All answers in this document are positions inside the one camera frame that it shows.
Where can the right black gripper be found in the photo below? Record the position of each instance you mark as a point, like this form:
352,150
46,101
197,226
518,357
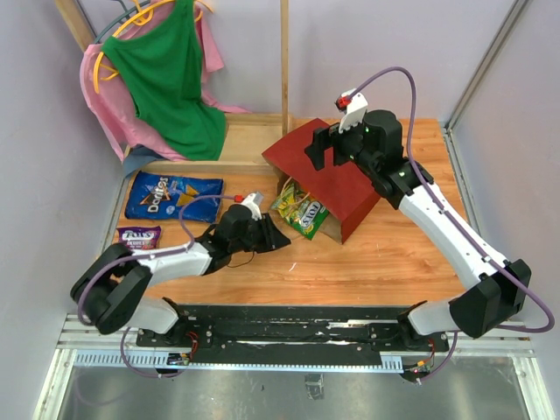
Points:
324,138

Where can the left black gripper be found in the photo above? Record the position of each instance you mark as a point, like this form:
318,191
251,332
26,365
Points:
273,238

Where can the yellow green candy bag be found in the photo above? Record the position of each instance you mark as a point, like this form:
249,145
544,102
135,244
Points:
300,210

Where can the red brown paper bag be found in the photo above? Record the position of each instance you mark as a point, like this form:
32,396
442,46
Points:
344,190

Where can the blue Doritos chip bag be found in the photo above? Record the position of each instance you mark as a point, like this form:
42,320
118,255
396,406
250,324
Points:
161,197

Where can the purple Tops candy bag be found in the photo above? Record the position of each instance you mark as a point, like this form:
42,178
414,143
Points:
144,238

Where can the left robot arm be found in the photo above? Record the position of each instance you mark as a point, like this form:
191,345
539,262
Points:
110,294

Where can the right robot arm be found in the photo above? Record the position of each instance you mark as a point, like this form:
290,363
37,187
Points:
494,286

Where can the wooden clothes rack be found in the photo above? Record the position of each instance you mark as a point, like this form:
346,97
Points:
248,135

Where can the blue grey cloth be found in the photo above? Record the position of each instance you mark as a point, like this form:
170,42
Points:
137,158

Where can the green shirt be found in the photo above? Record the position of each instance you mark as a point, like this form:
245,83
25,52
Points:
162,71

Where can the pink shirt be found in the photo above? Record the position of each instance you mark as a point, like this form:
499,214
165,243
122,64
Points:
113,106

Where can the yellow clothes hanger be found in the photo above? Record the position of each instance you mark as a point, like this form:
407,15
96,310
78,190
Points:
143,16

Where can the dark green clothes hanger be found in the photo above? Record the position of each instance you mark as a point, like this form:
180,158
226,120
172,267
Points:
110,14

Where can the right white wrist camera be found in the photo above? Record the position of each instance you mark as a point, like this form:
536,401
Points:
354,106

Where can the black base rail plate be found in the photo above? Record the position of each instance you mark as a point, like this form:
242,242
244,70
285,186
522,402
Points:
293,336

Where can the aluminium frame post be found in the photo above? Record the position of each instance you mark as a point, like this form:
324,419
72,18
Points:
507,26

